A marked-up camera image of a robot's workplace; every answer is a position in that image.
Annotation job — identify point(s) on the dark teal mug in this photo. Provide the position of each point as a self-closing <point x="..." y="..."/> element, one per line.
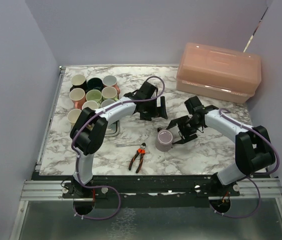
<point x="95" y="83"/>

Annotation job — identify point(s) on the clear handle screwdriver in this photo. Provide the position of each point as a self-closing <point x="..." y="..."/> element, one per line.
<point x="121" y="145"/>

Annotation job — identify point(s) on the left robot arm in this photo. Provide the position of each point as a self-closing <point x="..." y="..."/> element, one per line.
<point x="89" y="130"/>

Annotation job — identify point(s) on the black mug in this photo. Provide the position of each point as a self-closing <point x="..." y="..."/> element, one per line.
<point x="79" y="82"/>

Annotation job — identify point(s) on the aluminium rail frame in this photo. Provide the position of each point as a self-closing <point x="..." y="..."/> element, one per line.
<point x="36" y="190"/>

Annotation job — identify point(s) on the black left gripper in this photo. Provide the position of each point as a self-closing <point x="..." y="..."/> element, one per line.
<point x="156" y="111"/>

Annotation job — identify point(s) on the light green mug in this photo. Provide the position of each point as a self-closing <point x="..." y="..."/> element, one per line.
<point x="110" y="93"/>

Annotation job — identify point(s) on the steel tray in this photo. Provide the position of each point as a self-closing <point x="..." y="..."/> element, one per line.
<point x="113" y="129"/>

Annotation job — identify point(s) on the yellow mug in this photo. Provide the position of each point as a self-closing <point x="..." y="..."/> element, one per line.
<point x="73" y="116"/>

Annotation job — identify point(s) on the mauve purple mug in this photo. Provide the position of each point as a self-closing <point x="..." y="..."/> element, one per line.
<point x="164" y="140"/>

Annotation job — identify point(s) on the lime green faceted mug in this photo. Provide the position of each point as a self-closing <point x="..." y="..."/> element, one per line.
<point x="93" y="105"/>

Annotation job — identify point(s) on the sage green mug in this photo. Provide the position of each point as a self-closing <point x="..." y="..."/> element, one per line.
<point x="94" y="95"/>

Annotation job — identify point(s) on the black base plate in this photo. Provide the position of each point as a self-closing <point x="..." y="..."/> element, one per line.
<point x="141" y="191"/>

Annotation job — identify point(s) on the blue dotted mug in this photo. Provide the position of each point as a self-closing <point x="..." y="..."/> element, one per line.
<point x="107" y="102"/>

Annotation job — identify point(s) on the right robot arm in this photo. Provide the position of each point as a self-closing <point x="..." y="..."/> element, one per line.
<point x="253" y="148"/>

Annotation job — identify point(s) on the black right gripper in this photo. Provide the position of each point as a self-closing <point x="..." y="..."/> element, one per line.
<point x="185" y="135"/>

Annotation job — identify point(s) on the pink terracotta mug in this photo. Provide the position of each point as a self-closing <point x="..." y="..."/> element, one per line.
<point x="111" y="81"/>

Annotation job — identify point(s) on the pink plastic storage box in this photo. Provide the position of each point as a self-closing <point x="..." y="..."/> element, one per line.
<point x="218" y="73"/>

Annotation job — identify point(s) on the pink and blue mug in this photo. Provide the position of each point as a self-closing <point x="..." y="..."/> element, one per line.
<point x="78" y="97"/>

